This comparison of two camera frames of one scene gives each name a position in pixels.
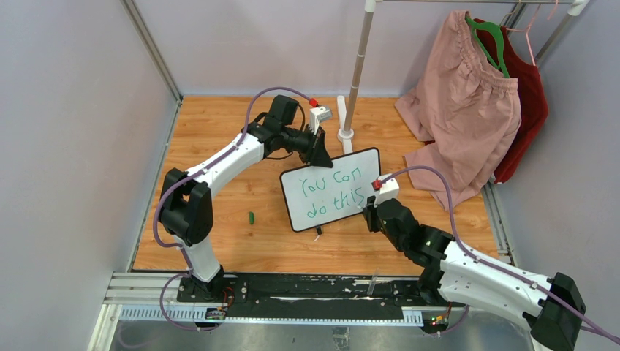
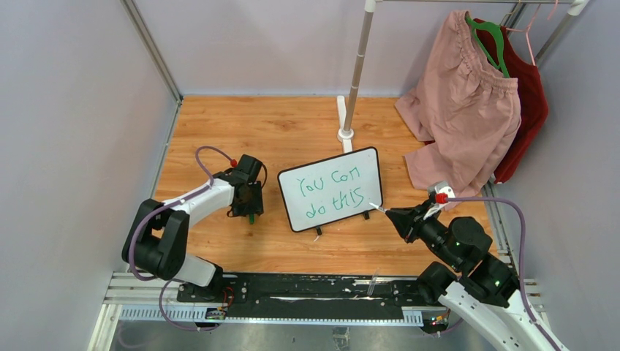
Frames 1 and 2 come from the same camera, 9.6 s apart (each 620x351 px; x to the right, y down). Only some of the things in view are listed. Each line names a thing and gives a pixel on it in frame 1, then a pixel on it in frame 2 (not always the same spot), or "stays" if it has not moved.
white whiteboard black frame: [317, 195] stays
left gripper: [316, 146] -> [256, 207]
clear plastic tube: [373, 282] stays
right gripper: [371, 210] -> [408, 220]
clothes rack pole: [360, 64] stays
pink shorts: [465, 109] stays
